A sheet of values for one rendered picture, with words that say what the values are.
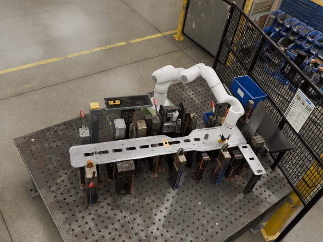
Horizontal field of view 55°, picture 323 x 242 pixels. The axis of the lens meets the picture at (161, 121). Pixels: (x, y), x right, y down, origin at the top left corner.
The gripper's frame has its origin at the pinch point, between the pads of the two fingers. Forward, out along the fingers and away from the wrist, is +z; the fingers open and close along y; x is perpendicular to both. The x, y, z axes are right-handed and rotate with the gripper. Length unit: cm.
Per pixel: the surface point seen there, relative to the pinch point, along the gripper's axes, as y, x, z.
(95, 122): -36, -95, 3
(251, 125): -5.7, 26.6, -4.9
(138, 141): -10, -67, 3
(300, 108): 6, 54, -30
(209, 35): -253, 113, 60
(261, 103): -5.9, 26.5, -28.0
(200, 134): -9.2, -16.0, 3.1
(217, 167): 15.7, -7.4, 15.9
